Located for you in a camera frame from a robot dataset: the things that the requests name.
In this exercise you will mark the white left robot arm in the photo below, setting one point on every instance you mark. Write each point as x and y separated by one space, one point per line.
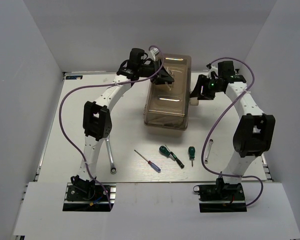
97 123

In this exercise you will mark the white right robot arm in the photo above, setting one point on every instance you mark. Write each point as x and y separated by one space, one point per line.
254 132

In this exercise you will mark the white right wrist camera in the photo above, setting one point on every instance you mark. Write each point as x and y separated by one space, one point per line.
212 72

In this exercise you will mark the large silver ratchet wrench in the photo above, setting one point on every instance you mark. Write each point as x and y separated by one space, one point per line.
113 169

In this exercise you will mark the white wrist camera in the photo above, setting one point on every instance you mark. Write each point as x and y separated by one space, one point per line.
212 72
154 52

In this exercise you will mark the small silver ratchet wrench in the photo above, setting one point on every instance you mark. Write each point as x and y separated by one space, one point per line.
210 143

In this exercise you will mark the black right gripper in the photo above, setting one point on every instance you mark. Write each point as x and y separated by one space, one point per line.
202 80

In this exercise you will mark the red blue handle screwdriver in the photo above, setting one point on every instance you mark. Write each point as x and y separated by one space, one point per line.
150 163

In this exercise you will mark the beige cantilever toolbox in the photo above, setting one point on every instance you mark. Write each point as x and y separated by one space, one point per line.
166 110

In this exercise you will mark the blue label sticker left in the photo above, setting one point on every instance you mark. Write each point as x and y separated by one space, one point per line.
74 77

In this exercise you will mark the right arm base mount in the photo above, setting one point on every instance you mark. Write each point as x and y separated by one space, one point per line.
221 197

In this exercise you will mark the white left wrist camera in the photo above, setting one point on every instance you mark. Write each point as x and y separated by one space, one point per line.
154 52

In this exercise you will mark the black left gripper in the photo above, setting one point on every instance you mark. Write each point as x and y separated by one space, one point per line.
164 76

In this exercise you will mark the black green precision screwdriver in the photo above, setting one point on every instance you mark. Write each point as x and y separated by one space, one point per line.
174 157

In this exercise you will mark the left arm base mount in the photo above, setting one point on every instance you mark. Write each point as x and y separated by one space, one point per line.
100 197

